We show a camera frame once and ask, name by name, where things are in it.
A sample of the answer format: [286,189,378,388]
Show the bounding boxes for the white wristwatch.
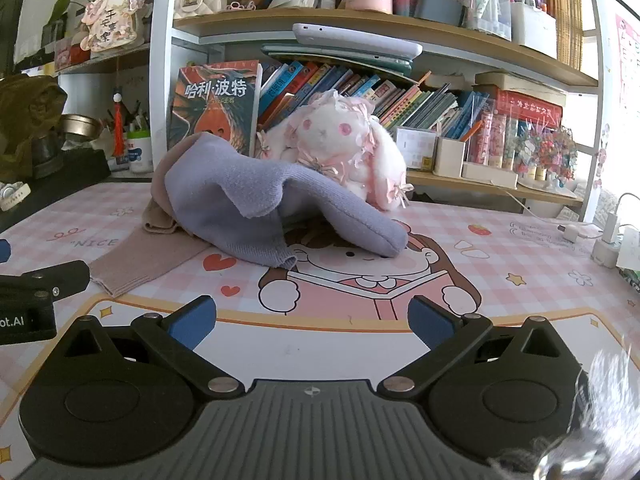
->
[0,181,32,212]

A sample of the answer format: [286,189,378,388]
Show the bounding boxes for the brown figurine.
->
[0,75,68,183]

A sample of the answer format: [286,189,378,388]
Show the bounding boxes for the white storage box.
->
[511,0,558,60]

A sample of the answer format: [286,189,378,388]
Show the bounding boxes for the yellow book set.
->
[545,0,586,71]

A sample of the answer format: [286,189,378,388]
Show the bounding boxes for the metal bowl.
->
[60,114,103,140]

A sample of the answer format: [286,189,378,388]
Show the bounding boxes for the red box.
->
[487,87,563,121]

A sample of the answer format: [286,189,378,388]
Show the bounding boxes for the purple and pink knit sweater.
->
[89,137,408,298]

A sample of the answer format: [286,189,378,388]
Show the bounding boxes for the black tray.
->
[0,147,112,233]

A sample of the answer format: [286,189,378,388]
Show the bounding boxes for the row of colourful tubes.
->
[465,110,579,183]

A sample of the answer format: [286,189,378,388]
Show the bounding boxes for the red tassel pendant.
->
[111,57,126,158]

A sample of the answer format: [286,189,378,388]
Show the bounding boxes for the floral paper ornament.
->
[80,0,147,53]

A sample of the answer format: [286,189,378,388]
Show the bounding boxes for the bunch of pens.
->
[100,100,151,136]

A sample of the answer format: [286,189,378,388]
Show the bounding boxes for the white tablet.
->
[292,23,423,61]

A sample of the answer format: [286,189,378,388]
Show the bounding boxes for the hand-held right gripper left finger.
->
[54,295,247,403]

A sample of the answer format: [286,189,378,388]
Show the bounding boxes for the teal flat case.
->
[261,44,416,79]

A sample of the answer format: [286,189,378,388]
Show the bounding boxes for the white charger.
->
[591,237,624,267]

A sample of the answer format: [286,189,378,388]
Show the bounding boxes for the dark fantasy novel book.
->
[167,60,263,158]

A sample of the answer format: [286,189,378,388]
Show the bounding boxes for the white pen box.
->
[434,135,468,178]

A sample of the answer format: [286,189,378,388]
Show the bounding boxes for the white pink plush bunny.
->
[256,89,415,211]

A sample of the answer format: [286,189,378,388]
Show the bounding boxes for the white cup with blue label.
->
[126,130,153,175]

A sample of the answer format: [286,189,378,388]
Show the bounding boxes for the white cable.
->
[505,190,603,241]

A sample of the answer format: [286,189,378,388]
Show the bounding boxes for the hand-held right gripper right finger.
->
[376,295,574,403]

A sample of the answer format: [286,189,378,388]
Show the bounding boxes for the pink wall poster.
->
[615,14,640,128]

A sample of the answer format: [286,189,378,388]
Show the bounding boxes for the row of colourful books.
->
[257,60,496,138]

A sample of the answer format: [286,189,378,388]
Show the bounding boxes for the grey pen holder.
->
[414,0,466,28]

